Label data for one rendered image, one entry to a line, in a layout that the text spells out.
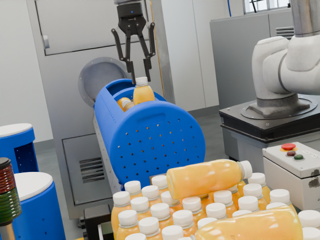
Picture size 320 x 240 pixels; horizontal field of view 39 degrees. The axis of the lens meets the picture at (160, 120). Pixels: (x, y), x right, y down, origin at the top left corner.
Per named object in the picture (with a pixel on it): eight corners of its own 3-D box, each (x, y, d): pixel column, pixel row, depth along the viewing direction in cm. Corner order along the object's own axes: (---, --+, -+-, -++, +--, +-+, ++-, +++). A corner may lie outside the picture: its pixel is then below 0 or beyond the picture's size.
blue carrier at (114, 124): (159, 128, 219) (145, 72, 213) (215, 183, 135) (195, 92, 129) (103, 144, 215) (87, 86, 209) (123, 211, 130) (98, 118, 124)
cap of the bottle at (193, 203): (180, 207, 95) (179, 199, 95) (196, 202, 97) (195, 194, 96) (187, 213, 92) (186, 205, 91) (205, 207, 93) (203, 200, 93)
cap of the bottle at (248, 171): (246, 174, 96) (254, 173, 96) (240, 158, 98) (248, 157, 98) (242, 182, 99) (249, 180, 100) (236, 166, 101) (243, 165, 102)
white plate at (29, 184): (69, 172, 142) (70, 175, 142) (5, 171, 154) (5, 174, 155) (7, 208, 118) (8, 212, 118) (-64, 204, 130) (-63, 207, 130)
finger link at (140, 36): (132, 24, 135) (136, 22, 135) (145, 59, 138) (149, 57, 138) (134, 23, 131) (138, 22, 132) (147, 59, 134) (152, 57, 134)
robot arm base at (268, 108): (285, 96, 188) (283, 83, 186) (311, 107, 167) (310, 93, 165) (244, 106, 186) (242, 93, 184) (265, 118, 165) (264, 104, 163)
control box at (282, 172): (300, 177, 119) (297, 140, 117) (344, 203, 100) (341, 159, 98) (265, 185, 118) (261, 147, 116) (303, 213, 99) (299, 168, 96)
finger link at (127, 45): (131, 24, 131) (126, 23, 131) (130, 62, 133) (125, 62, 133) (130, 24, 135) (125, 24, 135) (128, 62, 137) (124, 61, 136)
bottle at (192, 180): (175, 193, 91) (251, 177, 94) (167, 164, 94) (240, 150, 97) (172, 205, 96) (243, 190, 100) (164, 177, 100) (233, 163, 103)
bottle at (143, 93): (144, 133, 144) (136, 82, 141) (163, 132, 141) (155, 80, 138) (135, 138, 138) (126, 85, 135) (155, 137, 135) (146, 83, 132)
